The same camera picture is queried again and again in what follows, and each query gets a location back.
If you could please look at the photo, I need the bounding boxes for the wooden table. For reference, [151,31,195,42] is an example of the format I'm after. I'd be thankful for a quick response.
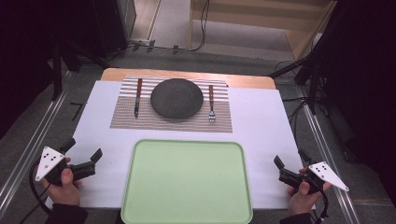
[100,68,277,91]

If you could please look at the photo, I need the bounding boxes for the striped woven placemat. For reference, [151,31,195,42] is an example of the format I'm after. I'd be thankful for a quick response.
[109,74,233,133]

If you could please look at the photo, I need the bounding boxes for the white table cover sheet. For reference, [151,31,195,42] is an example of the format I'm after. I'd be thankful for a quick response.
[45,79,317,210]

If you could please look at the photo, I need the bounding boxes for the light wooden shelf unit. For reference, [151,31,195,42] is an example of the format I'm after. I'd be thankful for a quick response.
[187,0,338,61]

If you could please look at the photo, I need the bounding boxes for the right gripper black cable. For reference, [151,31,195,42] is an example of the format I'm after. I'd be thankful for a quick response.
[315,189,331,224]

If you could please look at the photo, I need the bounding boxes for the light green tray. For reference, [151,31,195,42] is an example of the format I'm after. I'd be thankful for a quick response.
[120,139,254,224]

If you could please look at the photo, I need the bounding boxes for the black cabinet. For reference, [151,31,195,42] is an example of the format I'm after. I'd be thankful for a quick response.
[92,0,137,59]

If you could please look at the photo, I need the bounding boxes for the metal floor rail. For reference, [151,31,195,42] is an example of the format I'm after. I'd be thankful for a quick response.
[0,89,68,217]
[296,87,361,224]

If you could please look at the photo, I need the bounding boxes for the hanging black cable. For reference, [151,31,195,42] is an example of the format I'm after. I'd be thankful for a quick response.
[190,0,210,52]

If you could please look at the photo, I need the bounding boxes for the person's right hand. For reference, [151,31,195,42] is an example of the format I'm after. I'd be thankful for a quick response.
[287,167,332,217]

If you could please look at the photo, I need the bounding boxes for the brown-handled fork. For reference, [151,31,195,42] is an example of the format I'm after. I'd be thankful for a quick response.
[207,84,217,123]

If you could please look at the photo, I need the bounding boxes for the black floor cables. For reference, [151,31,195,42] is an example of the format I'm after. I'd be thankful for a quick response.
[281,95,310,139]

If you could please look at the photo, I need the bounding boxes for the brown-handled knife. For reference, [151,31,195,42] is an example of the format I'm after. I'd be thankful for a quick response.
[134,77,143,119]

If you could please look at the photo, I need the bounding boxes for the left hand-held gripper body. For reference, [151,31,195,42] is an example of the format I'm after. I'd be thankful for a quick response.
[35,146,96,187]

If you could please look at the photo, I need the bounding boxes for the black tripod stand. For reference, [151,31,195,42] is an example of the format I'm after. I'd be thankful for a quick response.
[268,18,331,116]

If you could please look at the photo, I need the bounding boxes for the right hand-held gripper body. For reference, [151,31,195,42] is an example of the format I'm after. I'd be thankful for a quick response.
[278,161,350,195]

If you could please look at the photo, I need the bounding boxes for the dark grey round plate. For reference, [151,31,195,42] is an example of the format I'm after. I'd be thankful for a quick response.
[149,77,205,120]

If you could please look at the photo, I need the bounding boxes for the black metal stand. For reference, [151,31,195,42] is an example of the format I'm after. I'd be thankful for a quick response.
[49,36,110,101]

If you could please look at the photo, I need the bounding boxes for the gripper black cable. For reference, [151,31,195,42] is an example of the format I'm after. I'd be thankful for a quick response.
[315,189,331,224]
[28,161,52,216]

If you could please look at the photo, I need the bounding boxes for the person's left hand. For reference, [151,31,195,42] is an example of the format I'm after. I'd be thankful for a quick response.
[41,157,82,206]

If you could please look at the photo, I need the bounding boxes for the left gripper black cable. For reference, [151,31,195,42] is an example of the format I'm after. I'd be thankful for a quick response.
[28,161,52,216]

